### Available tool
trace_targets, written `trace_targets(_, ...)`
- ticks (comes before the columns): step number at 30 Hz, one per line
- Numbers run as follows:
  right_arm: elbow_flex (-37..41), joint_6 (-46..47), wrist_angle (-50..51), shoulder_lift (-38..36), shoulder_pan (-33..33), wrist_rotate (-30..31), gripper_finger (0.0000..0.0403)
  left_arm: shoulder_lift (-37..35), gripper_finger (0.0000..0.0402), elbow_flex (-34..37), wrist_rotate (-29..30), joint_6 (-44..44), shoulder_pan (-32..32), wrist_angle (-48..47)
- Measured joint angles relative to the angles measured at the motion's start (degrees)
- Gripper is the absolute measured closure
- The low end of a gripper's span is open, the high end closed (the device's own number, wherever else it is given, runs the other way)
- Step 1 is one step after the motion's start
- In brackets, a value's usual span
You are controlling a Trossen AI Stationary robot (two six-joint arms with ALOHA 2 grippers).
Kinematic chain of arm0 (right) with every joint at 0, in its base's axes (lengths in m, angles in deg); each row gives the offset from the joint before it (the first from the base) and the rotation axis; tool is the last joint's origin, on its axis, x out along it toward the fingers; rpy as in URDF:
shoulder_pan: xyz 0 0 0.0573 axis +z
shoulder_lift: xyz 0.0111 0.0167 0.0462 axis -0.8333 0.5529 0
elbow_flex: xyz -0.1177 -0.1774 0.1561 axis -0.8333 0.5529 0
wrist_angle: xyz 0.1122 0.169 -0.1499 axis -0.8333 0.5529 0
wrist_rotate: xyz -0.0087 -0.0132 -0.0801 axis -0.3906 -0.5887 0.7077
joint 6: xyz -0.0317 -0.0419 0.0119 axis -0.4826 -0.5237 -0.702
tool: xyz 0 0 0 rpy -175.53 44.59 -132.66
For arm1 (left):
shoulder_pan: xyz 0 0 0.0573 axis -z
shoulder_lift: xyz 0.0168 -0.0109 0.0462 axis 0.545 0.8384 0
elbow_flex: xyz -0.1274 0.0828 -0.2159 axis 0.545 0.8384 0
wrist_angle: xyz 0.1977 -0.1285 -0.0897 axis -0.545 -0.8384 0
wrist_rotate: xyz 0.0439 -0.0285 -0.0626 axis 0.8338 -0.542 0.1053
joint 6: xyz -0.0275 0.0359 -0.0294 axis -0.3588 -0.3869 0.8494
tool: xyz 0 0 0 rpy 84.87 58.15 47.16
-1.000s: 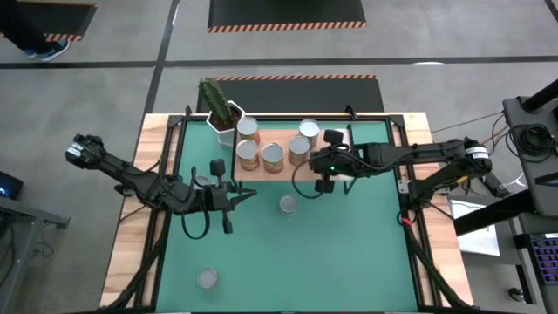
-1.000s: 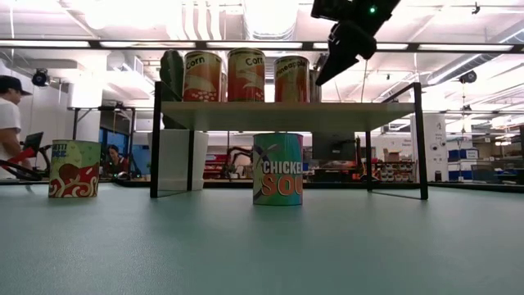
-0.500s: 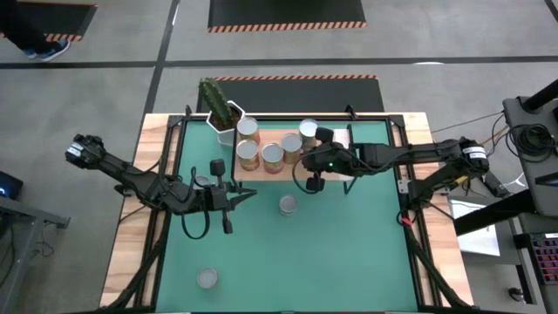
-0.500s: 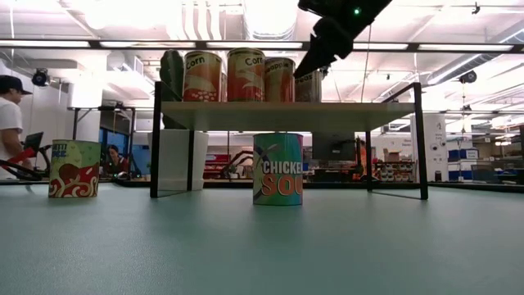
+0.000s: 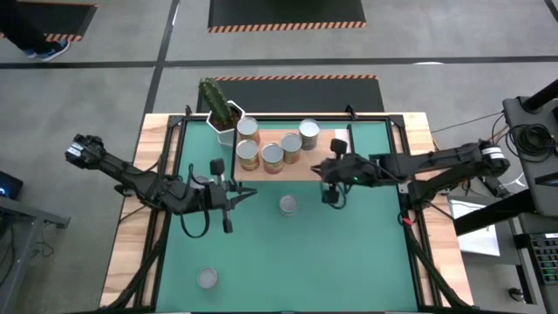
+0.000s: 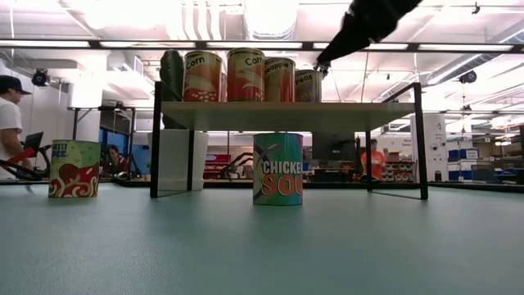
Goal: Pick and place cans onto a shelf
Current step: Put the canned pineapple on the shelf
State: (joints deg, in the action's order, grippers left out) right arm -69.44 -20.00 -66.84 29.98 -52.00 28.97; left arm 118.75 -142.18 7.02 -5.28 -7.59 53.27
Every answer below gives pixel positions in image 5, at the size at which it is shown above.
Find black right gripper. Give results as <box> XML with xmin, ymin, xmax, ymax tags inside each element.
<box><xmin>310</xmin><ymin>139</ymin><xmax>380</xmax><ymax>205</ymax></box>

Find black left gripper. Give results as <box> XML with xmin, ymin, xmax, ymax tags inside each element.
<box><xmin>198</xmin><ymin>158</ymin><xmax>258</xmax><ymax>235</ymax></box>

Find tin can dark label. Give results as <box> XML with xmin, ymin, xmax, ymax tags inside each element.
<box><xmin>298</xmin><ymin>118</ymin><xmax>322</xmax><ymax>152</ymax></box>

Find chicken soup can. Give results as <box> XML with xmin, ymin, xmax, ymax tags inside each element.
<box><xmin>278</xmin><ymin>194</ymin><xmax>300</xmax><ymax>218</ymax></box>

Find green beans can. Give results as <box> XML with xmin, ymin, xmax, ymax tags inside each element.
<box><xmin>237</xmin><ymin>116</ymin><xmax>262</xmax><ymax>145</ymax></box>

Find wooden shelf black metal legs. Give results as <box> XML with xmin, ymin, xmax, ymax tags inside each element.
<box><xmin>230</xmin><ymin>124</ymin><xmax>359</xmax><ymax>195</ymax></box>

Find white plant pot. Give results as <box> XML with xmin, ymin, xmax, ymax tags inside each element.
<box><xmin>205</xmin><ymin>99</ymin><xmax>246</xmax><ymax>147</ymax></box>

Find green table mat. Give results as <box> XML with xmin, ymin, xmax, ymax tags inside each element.
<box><xmin>155</xmin><ymin>119</ymin><xmax>419</xmax><ymax>313</ymax></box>

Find tin can silver lid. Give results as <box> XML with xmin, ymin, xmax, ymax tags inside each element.
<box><xmin>195</xmin><ymin>267</ymin><xmax>220</xmax><ymax>290</ymax></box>

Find green cactus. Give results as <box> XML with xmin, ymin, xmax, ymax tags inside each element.
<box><xmin>198</xmin><ymin>77</ymin><xmax>235</xmax><ymax>127</ymax></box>

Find black striped-edge floor mat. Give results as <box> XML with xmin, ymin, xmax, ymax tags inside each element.
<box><xmin>207</xmin><ymin>0</ymin><xmax>367</xmax><ymax>34</ymax></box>
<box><xmin>0</xmin><ymin>2</ymin><xmax>98</xmax><ymax>43</ymax></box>

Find white paper sheet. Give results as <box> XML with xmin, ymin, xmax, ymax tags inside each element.
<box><xmin>448</xmin><ymin>198</ymin><xmax>501</xmax><ymax>257</ymax></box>

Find grey desk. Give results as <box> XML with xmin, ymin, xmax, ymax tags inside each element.
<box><xmin>0</xmin><ymin>195</ymin><xmax>71</xmax><ymax>302</ymax></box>

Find black device with blue light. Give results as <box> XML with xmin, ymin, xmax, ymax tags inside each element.
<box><xmin>0</xmin><ymin>170</ymin><xmax>24</xmax><ymax>201</ymax></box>

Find backlit keyboard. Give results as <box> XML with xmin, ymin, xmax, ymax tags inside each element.
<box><xmin>529</xmin><ymin>233</ymin><xmax>558</xmax><ymax>287</ymax></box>

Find person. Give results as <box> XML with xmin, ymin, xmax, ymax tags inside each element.
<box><xmin>0</xmin><ymin>0</ymin><xmax>71</xmax><ymax>62</ymax></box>

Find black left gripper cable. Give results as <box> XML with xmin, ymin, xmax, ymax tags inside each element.
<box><xmin>180</xmin><ymin>208</ymin><xmax>211</xmax><ymax>239</ymax></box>

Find black metal table frame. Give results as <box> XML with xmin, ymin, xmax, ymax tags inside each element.
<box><xmin>99</xmin><ymin>104</ymin><xmax>474</xmax><ymax>314</ymax></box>

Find coiled black cable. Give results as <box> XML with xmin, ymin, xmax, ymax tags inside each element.
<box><xmin>507</xmin><ymin>123</ymin><xmax>558</xmax><ymax>157</ymax></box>

